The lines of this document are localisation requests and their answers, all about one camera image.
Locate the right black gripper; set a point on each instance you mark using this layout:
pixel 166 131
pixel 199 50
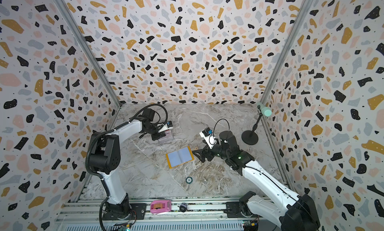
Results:
pixel 207 151

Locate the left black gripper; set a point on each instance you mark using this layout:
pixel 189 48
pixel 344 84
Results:
pixel 156 137

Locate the yellow leather card holder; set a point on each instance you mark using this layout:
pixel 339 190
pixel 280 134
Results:
pixel 179 157

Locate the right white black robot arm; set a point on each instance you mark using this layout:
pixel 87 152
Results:
pixel 286 209

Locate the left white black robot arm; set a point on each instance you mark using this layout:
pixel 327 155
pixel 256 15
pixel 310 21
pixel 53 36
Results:
pixel 104 155

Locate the clear acrylic card box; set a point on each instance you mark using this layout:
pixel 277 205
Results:
pixel 166 138

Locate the black microphone stand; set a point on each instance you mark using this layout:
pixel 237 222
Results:
pixel 250 137

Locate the small black knob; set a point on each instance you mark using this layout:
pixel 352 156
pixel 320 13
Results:
pixel 183 207

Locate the pink tape dispenser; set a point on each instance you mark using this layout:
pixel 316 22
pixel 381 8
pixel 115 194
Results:
pixel 160 206

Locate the right circuit board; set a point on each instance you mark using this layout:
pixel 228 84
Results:
pixel 251 225

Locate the green circuit board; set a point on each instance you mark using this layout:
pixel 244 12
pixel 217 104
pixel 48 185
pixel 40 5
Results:
pixel 125 227

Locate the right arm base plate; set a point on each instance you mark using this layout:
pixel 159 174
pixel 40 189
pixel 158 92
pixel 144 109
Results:
pixel 239 209

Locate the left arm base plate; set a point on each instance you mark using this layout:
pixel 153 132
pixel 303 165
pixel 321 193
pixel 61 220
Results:
pixel 135 211

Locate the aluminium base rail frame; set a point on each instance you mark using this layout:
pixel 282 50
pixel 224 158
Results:
pixel 203 214

